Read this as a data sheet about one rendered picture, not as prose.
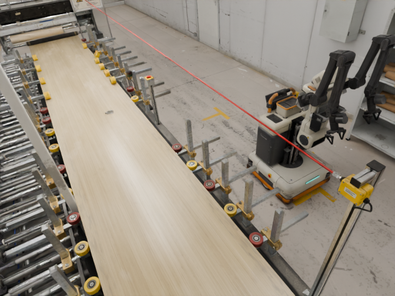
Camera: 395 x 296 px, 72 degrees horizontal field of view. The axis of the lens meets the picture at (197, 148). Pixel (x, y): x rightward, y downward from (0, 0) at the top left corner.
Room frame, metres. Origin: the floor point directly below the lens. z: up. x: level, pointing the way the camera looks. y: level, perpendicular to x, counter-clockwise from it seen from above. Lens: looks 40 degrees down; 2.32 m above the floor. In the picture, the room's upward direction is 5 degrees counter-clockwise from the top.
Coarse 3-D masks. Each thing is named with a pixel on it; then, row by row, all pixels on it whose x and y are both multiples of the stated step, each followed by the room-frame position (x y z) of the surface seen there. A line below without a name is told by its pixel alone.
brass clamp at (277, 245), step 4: (264, 228) 0.94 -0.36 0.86; (268, 228) 0.94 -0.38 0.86; (260, 232) 0.93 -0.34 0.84; (264, 232) 0.92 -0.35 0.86; (268, 232) 0.92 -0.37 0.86; (268, 236) 0.89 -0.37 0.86; (268, 240) 0.87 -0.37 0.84; (272, 244) 0.84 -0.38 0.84; (276, 244) 0.83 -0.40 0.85; (280, 244) 0.83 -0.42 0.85; (276, 248) 0.82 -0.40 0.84
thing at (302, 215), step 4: (304, 212) 1.04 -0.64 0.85; (296, 216) 1.01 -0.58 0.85; (300, 216) 1.01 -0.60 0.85; (304, 216) 1.01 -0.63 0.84; (292, 220) 0.99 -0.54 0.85; (296, 220) 0.98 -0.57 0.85; (300, 220) 1.00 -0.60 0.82; (284, 224) 0.96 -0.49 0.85; (288, 224) 0.96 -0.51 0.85; (292, 224) 0.97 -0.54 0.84; (284, 228) 0.94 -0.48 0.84; (280, 232) 0.92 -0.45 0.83; (264, 236) 0.90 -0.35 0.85; (264, 240) 0.87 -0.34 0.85; (256, 248) 0.84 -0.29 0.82
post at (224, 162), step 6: (222, 162) 1.31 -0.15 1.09; (228, 162) 1.30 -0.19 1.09; (222, 168) 1.31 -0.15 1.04; (228, 168) 1.30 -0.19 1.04; (222, 174) 1.31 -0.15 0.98; (228, 174) 1.30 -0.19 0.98; (222, 180) 1.31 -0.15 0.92; (228, 180) 1.30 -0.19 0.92; (222, 192) 1.31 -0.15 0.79; (222, 198) 1.31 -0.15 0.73; (228, 198) 1.30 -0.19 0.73
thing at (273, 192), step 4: (276, 188) 1.26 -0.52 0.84; (268, 192) 1.23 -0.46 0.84; (272, 192) 1.23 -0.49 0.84; (276, 192) 1.24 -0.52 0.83; (260, 196) 1.21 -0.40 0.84; (264, 196) 1.20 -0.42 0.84; (268, 196) 1.20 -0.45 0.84; (256, 200) 1.17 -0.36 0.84; (260, 200) 1.17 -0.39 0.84; (264, 200) 1.19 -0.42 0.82; (252, 204) 1.14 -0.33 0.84; (256, 204) 1.16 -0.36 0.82; (240, 212) 1.10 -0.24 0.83; (236, 216) 1.08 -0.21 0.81
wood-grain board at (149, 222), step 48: (48, 48) 4.55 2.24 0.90; (96, 96) 2.75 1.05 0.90; (96, 144) 1.88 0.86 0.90; (144, 144) 1.82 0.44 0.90; (96, 192) 1.33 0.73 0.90; (144, 192) 1.28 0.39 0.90; (192, 192) 1.24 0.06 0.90; (96, 240) 0.94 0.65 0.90; (144, 240) 0.91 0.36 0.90; (192, 240) 0.88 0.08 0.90; (240, 240) 0.85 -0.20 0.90; (144, 288) 0.63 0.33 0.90; (192, 288) 0.61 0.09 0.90; (240, 288) 0.59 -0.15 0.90; (288, 288) 0.57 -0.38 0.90
